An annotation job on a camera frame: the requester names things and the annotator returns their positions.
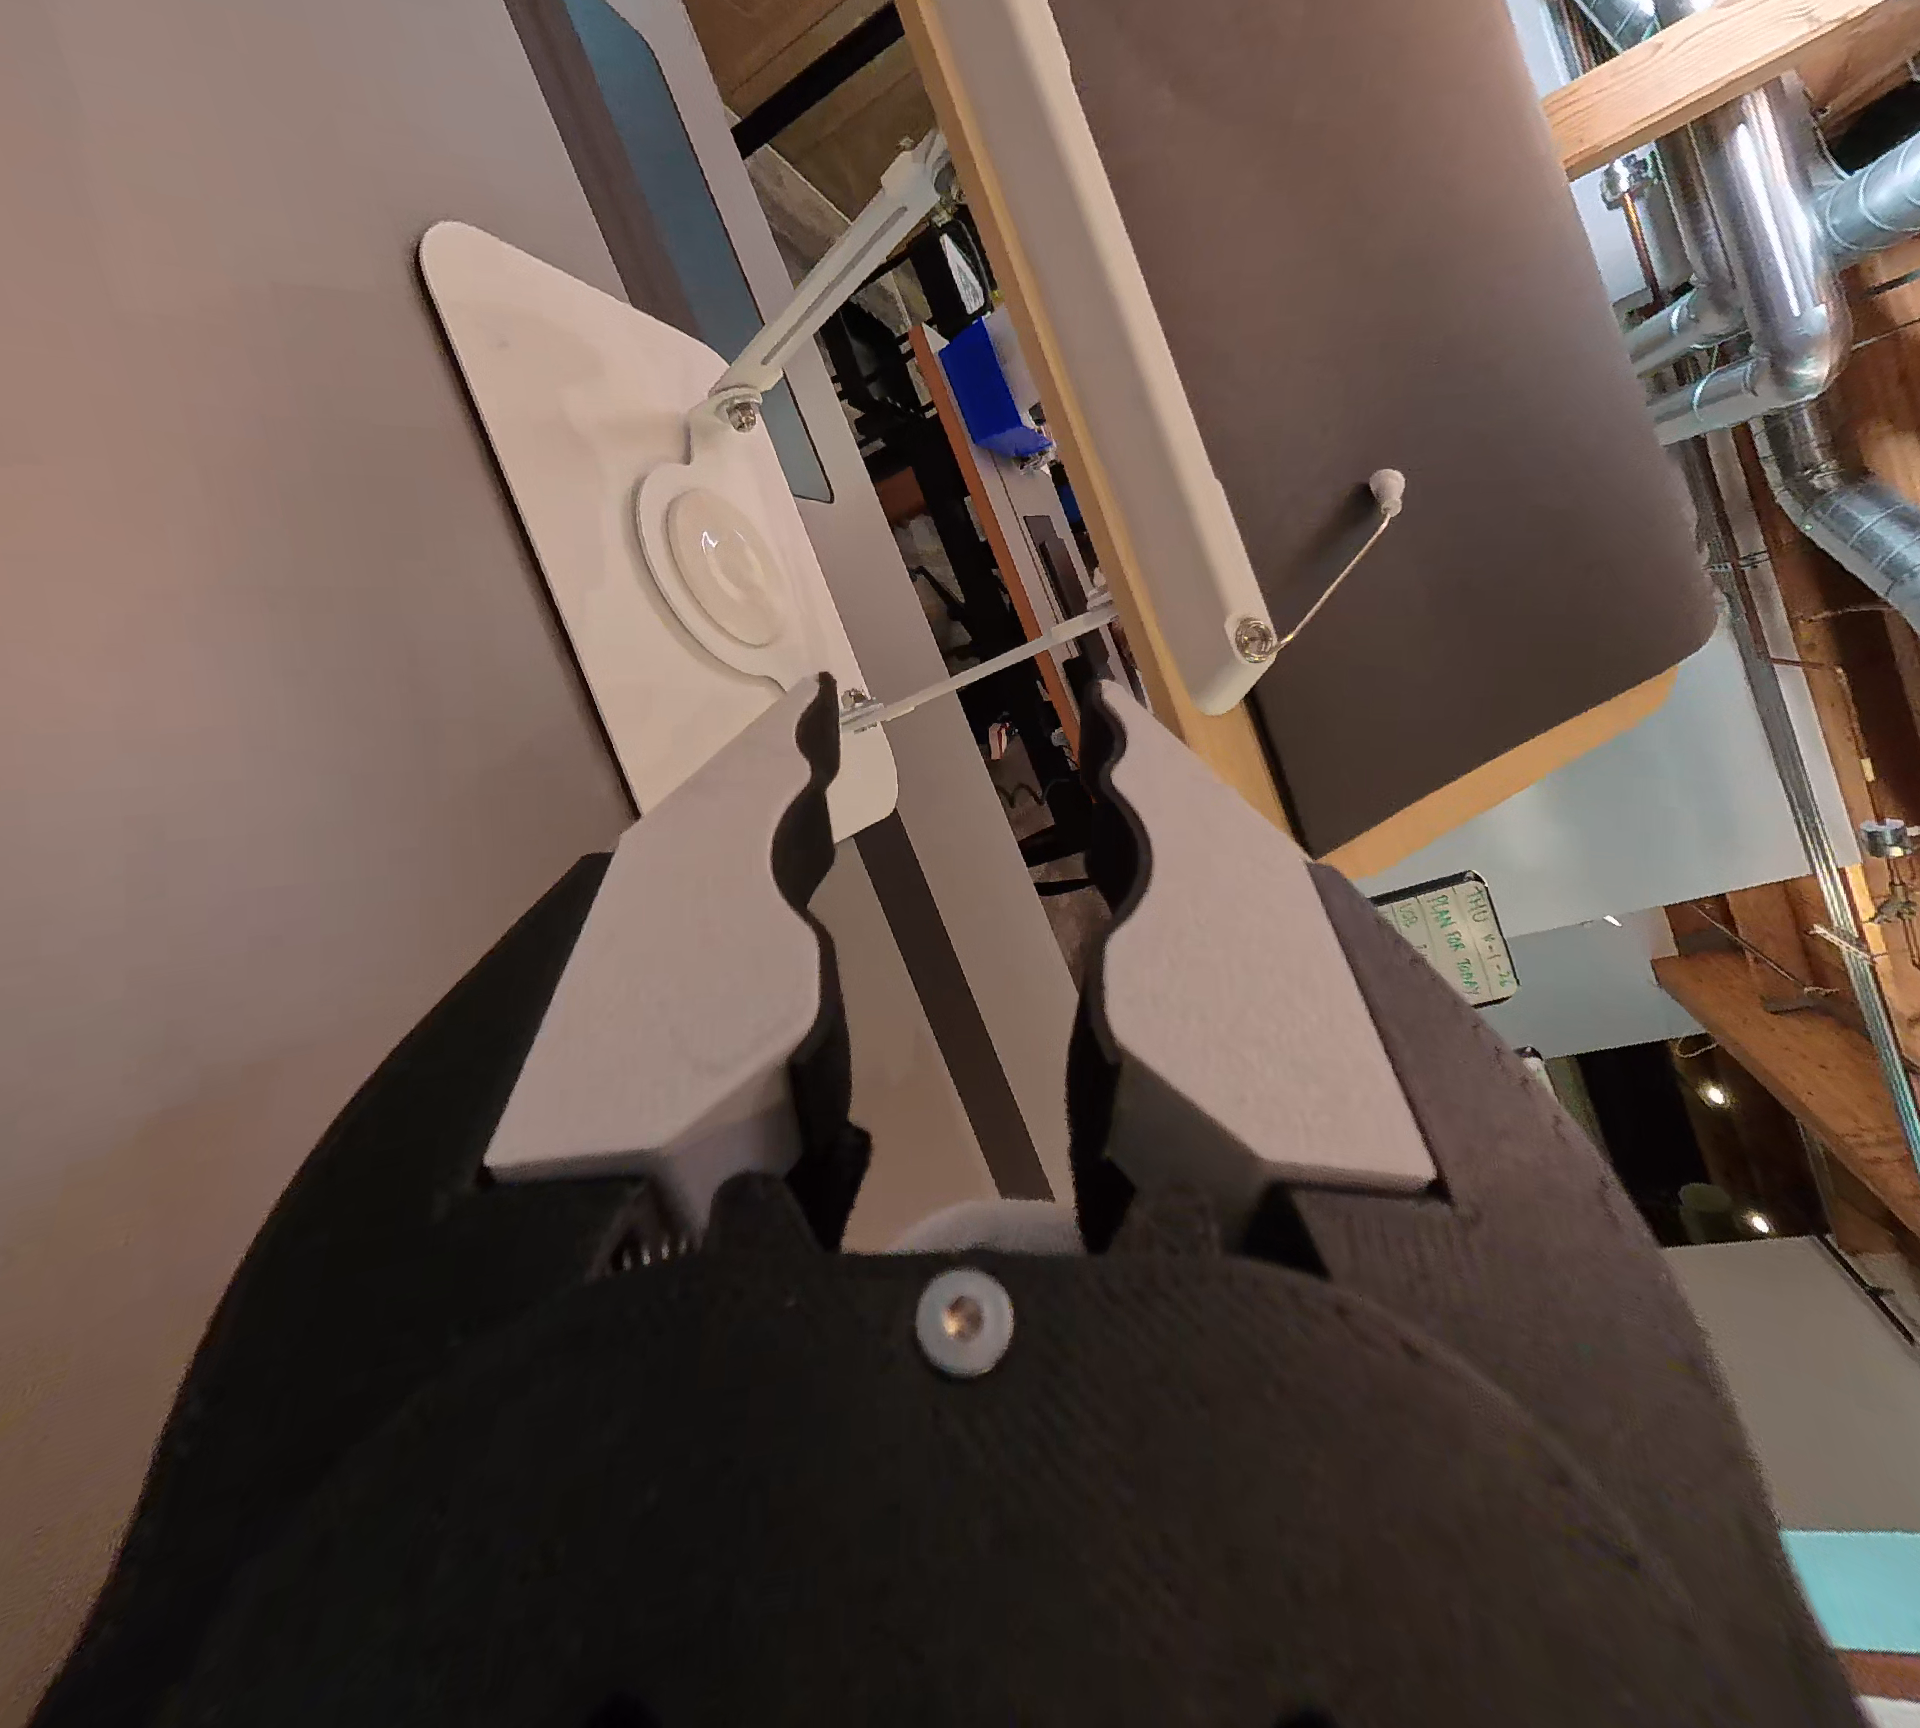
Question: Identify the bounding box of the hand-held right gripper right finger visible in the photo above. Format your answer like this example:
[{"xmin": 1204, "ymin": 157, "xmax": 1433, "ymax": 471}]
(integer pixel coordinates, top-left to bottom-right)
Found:
[{"xmin": 1069, "ymin": 679, "xmax": 1443, "ymax": 1254}]

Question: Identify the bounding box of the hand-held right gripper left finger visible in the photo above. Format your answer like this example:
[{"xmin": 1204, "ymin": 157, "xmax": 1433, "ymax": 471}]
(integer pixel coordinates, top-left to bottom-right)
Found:
[{"xmin": 482, "ymin": 672, "xmax": 877, "ymax": 1242}]

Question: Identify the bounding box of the whiteboard with green writing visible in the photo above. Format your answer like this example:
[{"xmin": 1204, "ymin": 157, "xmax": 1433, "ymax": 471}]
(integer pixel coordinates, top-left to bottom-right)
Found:
[{"xmin": 1373, "ymin": 870, "xmax": 1529, "ymax": 1010}]

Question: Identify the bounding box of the wooden ceiling beam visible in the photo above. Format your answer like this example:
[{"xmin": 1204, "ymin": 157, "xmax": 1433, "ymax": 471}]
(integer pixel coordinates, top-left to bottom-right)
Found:
[
  {"xmin": 1651, "ymin": 910, "xmax": 1920, "ymax": 1199},
  {"xmin": 1545, "ymin": 0, "xmax": 1902, "ymax": 179}
]

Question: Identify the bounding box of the blue plastic bin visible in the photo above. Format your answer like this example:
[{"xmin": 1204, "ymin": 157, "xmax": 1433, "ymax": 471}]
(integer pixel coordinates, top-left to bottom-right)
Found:
[{"xmin": 937, "ymin": 314, "xmax": 1056, "ymax": 474}]

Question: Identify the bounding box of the teal sheet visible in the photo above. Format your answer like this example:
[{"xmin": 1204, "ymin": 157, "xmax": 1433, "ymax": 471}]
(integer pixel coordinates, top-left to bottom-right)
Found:
[{"xmin": 1776, "ymin": 1524, "xmax": 1920, "ymax": 1659}]

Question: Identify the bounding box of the shiny silver pipe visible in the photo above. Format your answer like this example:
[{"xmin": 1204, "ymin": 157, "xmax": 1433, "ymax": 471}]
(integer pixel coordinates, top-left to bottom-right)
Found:
[{"xmin": 1604, "ymin": 0, "xmax": 1897, "ymax": 410}]

